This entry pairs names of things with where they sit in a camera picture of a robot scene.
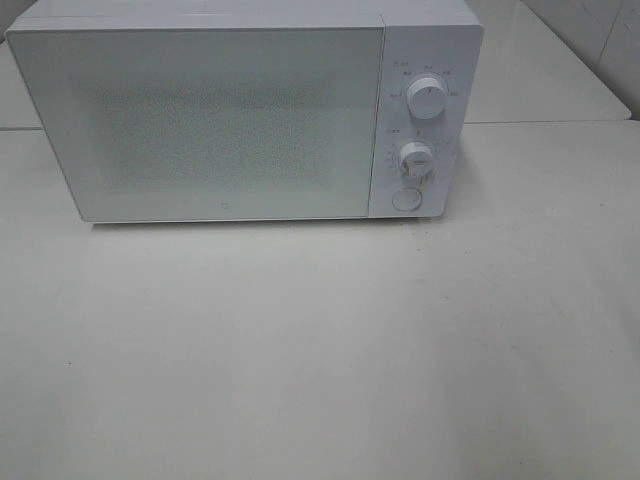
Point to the round door release button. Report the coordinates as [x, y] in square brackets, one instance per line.
[407, 200]

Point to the white timer knob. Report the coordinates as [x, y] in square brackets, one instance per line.
[416, 160]

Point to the white microwave door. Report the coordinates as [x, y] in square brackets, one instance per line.
[207, 125]

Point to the white upper power knob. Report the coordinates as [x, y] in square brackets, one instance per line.
[426, 96]

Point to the white microwave oven body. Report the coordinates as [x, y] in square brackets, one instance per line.
[418, 37]

